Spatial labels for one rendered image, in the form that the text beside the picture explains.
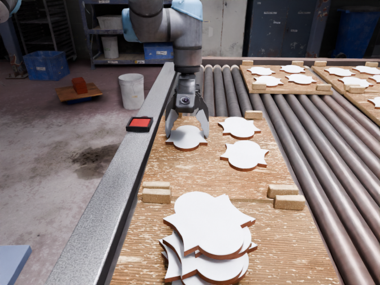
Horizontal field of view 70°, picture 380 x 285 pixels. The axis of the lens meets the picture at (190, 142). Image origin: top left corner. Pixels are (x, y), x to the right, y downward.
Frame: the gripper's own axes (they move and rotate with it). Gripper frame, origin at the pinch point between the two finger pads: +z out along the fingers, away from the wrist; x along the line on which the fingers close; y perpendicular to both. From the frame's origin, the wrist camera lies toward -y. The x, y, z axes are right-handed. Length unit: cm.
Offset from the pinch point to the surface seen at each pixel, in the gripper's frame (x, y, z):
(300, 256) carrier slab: -20.9, -38.5, 3.3
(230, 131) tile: -12.7, 3.2, -0.6
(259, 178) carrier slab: -17.7, -17.9, 1.9
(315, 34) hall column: -181, 393, 6
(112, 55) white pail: 158, 434, 46
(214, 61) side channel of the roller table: -11, 92, -5
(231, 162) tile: -11.6, -13.2, 0.5
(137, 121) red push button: 17.2, 12.3, 0.6
